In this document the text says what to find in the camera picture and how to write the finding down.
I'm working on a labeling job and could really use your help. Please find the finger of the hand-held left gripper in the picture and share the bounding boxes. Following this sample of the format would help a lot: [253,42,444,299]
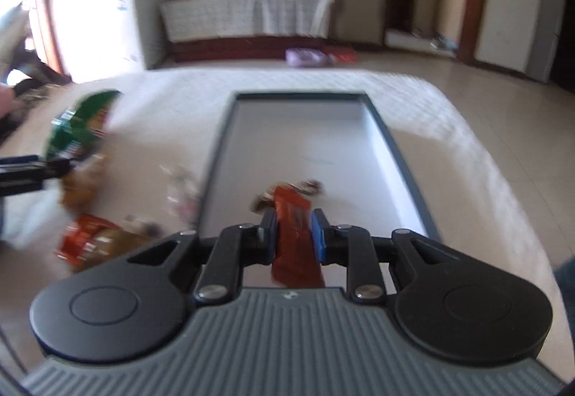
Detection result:
[0,155,73,198]

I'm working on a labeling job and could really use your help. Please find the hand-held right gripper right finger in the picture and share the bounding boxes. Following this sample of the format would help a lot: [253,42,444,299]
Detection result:
[311,208,460,306]

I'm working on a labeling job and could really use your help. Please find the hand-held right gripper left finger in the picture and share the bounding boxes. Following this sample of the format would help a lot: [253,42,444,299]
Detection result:
[127,208,279,304]

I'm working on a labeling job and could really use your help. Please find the orange snack packet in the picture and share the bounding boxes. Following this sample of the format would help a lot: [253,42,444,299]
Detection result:
[271,185,326,289]

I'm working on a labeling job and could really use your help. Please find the green snack bag checkered edge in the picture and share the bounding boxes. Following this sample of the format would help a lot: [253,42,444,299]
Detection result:
[41,89,123,163]

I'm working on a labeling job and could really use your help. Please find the red brown snack packet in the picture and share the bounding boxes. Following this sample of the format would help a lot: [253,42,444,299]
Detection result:
[54,213,151,275]

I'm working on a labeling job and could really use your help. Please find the grey box with white inside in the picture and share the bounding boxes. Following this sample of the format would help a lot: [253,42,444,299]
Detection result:
[194,91,443,289]

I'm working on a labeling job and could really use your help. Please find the clear wrappers in box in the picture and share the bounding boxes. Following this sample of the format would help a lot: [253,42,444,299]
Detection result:
[250,179,325,213]

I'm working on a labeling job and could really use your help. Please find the yellow snack bag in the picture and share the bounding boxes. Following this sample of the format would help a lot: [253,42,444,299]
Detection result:
[58,153,111,212]

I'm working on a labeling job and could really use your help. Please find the clear wrapped candy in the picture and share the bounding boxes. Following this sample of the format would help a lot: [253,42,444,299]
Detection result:
[161,166,204,224]

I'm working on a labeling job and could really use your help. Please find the white chest freezer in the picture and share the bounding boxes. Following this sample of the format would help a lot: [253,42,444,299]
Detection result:
[50,0,151,82]

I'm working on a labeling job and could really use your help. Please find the pink slipper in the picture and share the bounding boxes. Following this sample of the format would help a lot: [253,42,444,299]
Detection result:
[328,49,359,64]

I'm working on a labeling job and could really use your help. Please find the dark red television cabinet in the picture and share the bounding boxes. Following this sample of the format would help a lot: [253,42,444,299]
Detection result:
[167,34,358,63]

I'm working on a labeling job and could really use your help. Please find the white cabinet cloth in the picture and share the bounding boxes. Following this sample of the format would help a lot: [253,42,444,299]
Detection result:
[159,0,336,43]

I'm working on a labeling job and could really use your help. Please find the person's leg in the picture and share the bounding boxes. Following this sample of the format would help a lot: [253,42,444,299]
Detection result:
[553,256,575,318]

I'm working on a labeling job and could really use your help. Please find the wooden kitchen counter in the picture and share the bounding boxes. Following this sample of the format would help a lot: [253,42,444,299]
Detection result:
[437,0,470,47]

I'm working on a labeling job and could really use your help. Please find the grey refrigerator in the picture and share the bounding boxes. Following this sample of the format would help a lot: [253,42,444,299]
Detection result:
[525,0,567,83]

